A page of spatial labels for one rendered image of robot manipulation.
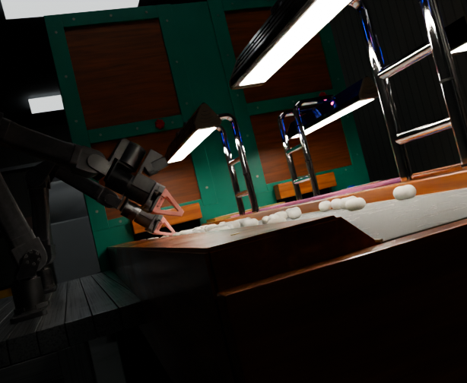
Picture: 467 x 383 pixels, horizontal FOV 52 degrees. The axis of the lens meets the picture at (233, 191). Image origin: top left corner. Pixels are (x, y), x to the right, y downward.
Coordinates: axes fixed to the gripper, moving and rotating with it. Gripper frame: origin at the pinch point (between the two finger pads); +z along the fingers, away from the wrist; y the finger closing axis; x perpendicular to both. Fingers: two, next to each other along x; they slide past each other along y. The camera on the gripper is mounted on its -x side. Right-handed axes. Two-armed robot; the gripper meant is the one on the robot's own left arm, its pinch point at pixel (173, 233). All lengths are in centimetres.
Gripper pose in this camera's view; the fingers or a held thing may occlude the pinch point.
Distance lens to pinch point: 173.2
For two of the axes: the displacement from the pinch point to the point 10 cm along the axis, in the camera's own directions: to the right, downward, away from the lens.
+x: -4.4, 8.7, -2.4
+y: -3.0, 1.1, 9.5
